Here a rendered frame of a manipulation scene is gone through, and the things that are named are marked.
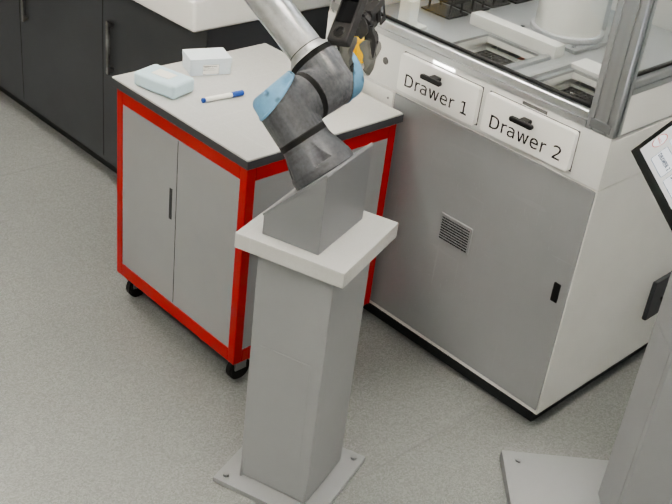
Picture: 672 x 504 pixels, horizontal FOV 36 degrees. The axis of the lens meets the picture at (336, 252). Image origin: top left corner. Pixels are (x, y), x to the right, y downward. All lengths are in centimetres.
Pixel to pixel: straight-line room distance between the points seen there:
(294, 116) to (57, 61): 212
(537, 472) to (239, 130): 123
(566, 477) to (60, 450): 136
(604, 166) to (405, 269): 83
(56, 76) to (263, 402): 208
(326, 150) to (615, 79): 75
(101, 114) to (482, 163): 170
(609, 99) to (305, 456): 115
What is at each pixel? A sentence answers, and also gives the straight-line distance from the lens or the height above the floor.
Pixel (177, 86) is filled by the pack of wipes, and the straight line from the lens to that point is 296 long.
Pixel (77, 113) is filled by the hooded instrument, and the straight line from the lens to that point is 423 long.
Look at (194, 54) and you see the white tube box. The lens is 315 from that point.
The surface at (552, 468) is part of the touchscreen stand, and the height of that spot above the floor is 4.
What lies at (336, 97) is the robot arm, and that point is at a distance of 234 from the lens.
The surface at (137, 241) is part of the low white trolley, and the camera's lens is 326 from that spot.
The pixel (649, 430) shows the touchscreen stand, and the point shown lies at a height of 40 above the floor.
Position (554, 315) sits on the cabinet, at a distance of 291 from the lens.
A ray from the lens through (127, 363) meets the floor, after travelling 318.
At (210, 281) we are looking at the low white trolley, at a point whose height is 31.
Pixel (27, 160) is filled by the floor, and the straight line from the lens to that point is 429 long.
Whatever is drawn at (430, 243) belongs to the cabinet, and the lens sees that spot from 312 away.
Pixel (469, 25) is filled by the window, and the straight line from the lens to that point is 287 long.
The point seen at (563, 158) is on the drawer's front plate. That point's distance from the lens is 272.
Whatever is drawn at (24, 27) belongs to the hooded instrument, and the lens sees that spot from 446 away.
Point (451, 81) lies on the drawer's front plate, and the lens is 289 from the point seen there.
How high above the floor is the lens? 196
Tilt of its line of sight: 31 degrees down
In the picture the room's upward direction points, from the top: 7 degrees clockwise
